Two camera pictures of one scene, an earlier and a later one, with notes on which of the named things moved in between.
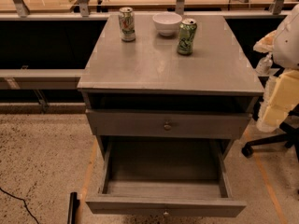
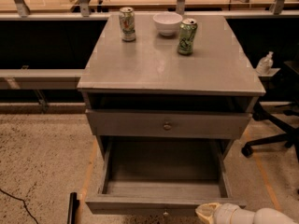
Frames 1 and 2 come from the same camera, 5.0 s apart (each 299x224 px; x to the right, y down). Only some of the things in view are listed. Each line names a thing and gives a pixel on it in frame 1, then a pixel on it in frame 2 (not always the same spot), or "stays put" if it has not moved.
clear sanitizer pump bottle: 264,64 stays put
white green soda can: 127,23 stays put
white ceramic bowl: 166,23 stays put
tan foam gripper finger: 266,43 -> 206,211
